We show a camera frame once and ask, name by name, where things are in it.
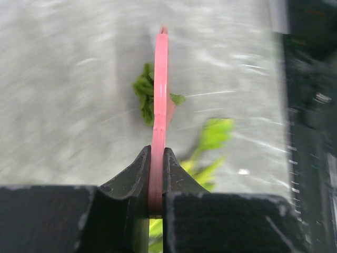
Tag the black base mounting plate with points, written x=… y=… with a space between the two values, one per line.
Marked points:
x=308 y=31

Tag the green scrap front right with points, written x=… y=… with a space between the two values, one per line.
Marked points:
x=144 y=90

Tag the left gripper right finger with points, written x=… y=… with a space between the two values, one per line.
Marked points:
x=175 y=178

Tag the celery stalk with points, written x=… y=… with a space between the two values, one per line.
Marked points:
x=214 y=135

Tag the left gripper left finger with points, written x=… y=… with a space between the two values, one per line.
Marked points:
x=129 y=192

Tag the pink hand brush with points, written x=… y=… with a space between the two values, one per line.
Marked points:
x=163 y=112

